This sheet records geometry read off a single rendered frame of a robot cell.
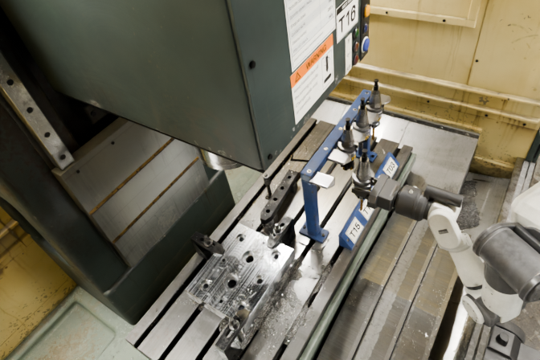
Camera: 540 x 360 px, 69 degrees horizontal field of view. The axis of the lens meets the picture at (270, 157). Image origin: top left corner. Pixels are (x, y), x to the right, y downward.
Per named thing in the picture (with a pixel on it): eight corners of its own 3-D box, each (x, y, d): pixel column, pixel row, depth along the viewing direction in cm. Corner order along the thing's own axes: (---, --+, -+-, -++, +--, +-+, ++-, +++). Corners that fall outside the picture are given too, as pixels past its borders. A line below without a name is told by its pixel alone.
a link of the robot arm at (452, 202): (417, 206, 119) (456, 221, 114) (407, 223, 111) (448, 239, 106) (426, 173, 114) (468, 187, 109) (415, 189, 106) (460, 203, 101)
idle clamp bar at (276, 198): (300, 182, 162) (298, 172, 157) (271, 231, 147) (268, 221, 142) (289, 179, 164) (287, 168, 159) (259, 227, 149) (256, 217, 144)
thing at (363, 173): (360, 167, 119) (362, 151, 114) (374, 173, 117) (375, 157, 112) (352, 176, 117) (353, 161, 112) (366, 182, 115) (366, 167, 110)
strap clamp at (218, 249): (231, 263, 140) (222, 239, 129) (226, 271, 138) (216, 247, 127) (203, 247, 146) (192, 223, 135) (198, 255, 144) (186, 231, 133)
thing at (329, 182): (338, 179, 120) (338, 177, 119) (330, 191, 117) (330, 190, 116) (317, 172, 123) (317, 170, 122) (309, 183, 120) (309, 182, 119)
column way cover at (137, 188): (214, 183, 168) (178, 81, 132) (132, 272, 142) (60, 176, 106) (206, 179, 170) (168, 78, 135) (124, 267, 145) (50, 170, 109)
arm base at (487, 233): (560, 296, 86) (586, 263, 79) (516, 316, 82) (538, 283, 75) (504, 245, 97) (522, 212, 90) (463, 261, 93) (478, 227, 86)
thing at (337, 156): (353, 156, 126) (353, 154, 125) (346, 167, 123) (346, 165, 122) (333, 149, 129) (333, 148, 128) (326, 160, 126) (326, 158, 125)
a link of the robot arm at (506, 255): (549, 292, 87) (560, 260, 78) (514, 312, 87) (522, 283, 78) (505, 252, 96) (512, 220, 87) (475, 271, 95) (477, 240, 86)
